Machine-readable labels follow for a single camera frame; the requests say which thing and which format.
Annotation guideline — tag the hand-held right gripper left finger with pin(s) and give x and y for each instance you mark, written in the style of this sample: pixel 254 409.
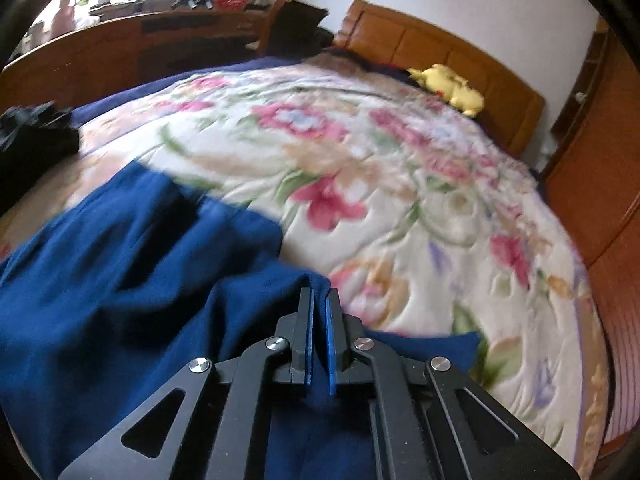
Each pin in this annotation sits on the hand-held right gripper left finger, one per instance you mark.
pixel 309 350

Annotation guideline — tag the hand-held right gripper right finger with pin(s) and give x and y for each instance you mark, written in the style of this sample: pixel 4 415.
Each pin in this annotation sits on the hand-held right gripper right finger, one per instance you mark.
pixel 330 347

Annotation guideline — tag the blue suit jacket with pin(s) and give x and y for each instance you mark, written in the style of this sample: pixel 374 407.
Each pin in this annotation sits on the blue suit jacket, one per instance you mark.
pixel 125 280

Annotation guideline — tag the floral blanket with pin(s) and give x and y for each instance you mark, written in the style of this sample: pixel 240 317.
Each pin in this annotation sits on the floral blanket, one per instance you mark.
pixel 400 170

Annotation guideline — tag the yellow plush toy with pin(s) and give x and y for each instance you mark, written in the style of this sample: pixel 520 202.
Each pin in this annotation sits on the yellow plush toy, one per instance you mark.
pixel 452 87

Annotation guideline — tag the wooden bed headboard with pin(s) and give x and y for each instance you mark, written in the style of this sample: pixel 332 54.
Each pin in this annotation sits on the wooden bed headboard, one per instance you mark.
pixel 450 55

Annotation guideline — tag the dark cloth on chair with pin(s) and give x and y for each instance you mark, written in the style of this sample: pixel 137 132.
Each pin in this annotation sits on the dark cloth on chair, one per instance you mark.
pixel 302 27

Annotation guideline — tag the wooden slatted wardrobe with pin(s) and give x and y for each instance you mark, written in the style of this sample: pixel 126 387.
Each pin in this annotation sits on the wooden slatted wardrobe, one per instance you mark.
pixel 600 170

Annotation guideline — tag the wooden chair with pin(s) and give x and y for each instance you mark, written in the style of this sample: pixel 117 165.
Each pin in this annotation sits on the wooden chair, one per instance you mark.
pixel 272 25

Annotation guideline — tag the black cloth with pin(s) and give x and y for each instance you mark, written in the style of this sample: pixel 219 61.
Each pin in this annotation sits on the black cloth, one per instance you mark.
pixel 30 135

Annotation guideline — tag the small white lamp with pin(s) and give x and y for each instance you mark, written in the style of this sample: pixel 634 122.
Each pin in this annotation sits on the small white lamp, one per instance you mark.
pixel 580 96

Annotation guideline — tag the red basket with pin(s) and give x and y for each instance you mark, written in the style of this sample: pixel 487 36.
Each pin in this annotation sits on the red basket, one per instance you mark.
pixel 230 4

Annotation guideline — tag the wooden desk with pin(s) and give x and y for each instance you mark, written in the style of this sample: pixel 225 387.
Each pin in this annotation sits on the wooden desk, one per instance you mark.
pixel 110 45

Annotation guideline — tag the black tool on desk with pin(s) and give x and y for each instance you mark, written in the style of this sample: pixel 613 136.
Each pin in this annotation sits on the black tool on desk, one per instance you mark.
pixel 192 1

